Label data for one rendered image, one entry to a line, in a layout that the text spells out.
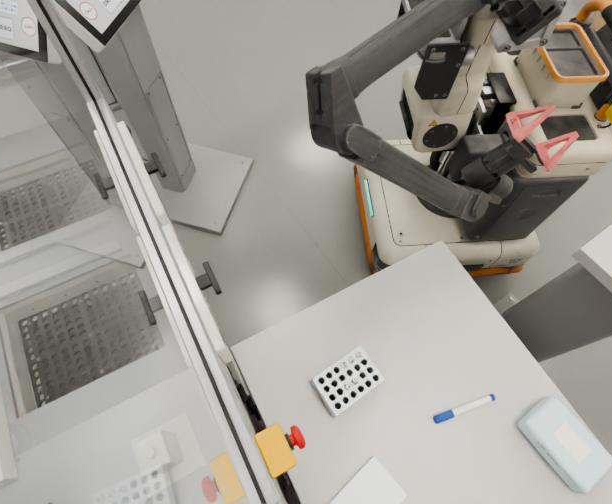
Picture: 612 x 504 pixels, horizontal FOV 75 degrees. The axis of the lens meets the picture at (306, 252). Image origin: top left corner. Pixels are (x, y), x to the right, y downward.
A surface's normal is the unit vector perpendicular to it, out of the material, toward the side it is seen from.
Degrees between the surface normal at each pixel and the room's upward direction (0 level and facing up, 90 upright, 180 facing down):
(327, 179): 0
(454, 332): 0
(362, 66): 52
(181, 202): 5
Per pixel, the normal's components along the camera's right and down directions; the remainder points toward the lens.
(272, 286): 0.04, -0.45
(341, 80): 0.49, 0.37
